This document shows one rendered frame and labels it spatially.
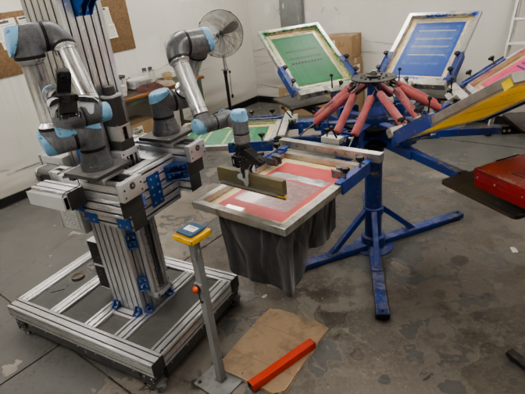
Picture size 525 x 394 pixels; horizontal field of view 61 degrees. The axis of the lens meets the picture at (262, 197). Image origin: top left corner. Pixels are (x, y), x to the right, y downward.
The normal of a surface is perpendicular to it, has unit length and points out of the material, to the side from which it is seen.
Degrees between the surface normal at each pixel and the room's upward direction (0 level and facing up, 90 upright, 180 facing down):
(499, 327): 0
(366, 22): 90
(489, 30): 90
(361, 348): 0
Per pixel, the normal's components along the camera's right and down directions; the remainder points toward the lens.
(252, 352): -0.11, -0.90
